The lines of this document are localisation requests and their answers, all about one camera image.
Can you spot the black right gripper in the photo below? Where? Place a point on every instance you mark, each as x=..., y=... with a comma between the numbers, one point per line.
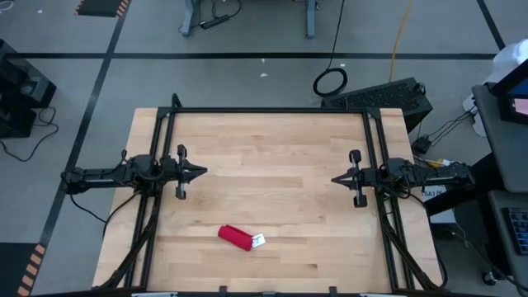
x=358, y=178

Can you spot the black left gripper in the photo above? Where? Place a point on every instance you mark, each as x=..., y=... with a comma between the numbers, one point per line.
x=180, y=171

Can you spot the red towel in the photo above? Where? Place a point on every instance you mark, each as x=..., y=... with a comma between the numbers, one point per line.
x=237, y=237

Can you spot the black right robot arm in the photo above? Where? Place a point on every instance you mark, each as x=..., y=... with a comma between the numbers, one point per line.
x=420, y=175

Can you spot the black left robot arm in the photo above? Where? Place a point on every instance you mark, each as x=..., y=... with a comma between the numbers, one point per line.
x=119, y=175

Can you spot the black power adapter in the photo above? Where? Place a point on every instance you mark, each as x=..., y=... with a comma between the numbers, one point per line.
x=421, y=145

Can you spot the white labelled box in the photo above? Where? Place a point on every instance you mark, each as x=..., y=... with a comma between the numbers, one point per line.
x=433, y=193

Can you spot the black perforated computer tower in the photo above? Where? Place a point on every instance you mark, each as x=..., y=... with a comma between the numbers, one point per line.
x=383, y=97

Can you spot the black desk foot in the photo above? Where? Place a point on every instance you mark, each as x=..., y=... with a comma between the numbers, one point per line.
x=474, y=194

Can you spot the black power strip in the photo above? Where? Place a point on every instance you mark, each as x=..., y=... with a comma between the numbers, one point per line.
x=214, y=22

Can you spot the grey desk leg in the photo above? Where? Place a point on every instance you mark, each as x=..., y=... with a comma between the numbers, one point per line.
x=310, y=20
x=189, y=18

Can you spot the grey desk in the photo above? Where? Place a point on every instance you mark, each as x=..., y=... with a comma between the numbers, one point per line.
x=497, y=231
x=507, y=156

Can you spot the black monitor with lit screen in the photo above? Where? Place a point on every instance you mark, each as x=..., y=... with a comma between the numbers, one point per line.
x=505, y=109

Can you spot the black caster wheel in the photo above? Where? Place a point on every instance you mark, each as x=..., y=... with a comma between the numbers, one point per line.
x=489, y=278

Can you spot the black keyboard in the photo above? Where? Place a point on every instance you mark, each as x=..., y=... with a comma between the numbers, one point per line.
x=517, y=231

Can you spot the black equipment box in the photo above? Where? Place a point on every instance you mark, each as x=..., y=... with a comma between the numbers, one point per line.
x=16, y=121

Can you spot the black equipment case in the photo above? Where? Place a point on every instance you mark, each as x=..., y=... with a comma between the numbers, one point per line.
x=29, y=88

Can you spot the black hazard-striped mat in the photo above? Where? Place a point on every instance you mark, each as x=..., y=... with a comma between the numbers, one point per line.
x=101, y=7
x=12, y=268

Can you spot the white bag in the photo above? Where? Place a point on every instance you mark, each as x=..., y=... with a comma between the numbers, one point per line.
x=509, y=57

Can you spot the black aluminium table frame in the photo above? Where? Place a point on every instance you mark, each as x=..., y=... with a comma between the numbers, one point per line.
x=268, y=110

